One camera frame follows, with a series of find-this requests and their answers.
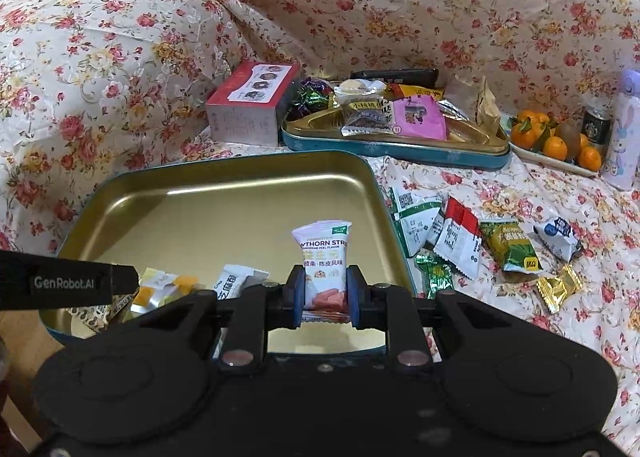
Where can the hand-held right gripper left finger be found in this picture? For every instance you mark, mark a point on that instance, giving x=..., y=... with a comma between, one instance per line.
x=295, y=292

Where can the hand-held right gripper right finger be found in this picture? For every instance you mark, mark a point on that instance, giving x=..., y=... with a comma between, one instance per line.
x=355, y=294

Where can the white and orange snack packet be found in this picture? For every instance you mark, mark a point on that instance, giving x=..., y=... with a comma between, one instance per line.
x=320, y=257

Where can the brown patterned snack packet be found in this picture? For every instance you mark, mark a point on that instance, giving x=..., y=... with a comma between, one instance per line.
x=100, y=319

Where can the white packet with blue print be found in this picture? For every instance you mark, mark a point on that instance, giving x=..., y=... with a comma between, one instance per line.
x=235, y=282

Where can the green and white snack packet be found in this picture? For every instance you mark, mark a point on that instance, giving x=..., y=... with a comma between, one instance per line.
x=415, y=232
x=410, y=199

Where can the yellow and white snack packet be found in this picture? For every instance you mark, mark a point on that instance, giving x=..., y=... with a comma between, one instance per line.
x=165, y=287

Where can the teal tin tray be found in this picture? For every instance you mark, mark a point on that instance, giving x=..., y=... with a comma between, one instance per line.
x=225, y=217

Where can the gold foil candy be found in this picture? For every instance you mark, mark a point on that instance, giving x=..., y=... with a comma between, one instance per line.
x=557, y=289

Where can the dark blue and white packet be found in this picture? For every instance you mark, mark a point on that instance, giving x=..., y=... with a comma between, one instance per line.
x=557, y=237

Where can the shiny green foil packet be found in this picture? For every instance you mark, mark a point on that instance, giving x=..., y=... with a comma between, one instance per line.
x=432, y=277

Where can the red and white snack packet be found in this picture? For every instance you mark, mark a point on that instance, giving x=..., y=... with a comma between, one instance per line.
x=436, y=232
x=457, y=247

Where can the teal tin with compartments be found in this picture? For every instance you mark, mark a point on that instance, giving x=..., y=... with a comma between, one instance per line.
x=400, y=154

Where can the olive green snack packet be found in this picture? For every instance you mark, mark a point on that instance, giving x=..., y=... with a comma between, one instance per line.
x=510, y=247

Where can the red and white carton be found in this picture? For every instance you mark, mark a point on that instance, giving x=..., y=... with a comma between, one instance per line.
x=245, y=124

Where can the clear packet of dark fruit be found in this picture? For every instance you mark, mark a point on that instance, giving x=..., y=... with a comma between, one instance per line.
x=367, y=119

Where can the pink snack packet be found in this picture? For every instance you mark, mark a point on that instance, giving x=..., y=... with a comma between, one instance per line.
x=420, y=119

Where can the purple and green foil candy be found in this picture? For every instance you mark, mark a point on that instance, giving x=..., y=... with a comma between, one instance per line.
x=310, y=97

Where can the clear packet of white candy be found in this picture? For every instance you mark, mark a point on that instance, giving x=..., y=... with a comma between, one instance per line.
x=357, y=89

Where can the red and yellow snack packet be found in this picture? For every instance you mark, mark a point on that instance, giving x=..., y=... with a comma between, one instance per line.
x=415, y=91

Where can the black rectangular case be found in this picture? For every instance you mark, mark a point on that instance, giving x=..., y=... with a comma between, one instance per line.
x=395, y=77

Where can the clear brownish plastic packet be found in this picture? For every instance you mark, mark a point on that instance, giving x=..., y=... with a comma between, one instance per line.
x=460, y=97

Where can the brown paper bag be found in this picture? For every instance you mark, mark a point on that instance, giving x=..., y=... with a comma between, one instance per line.
x=485, y=104

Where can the white fruit plate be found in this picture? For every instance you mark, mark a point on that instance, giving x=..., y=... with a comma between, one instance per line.
x=550, y=164

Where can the plate of oranges and kiwi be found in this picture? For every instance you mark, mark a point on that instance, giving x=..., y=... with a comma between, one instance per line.
x=555, y=147

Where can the brown kiwi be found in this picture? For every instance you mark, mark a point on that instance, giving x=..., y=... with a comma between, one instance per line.
x=570, y=137

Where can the dark coffee can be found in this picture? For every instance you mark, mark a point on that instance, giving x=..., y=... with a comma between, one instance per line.
x=595, y=129

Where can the purple rabbit print bottle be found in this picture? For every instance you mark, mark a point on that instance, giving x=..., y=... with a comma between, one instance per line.
x=625, y=147

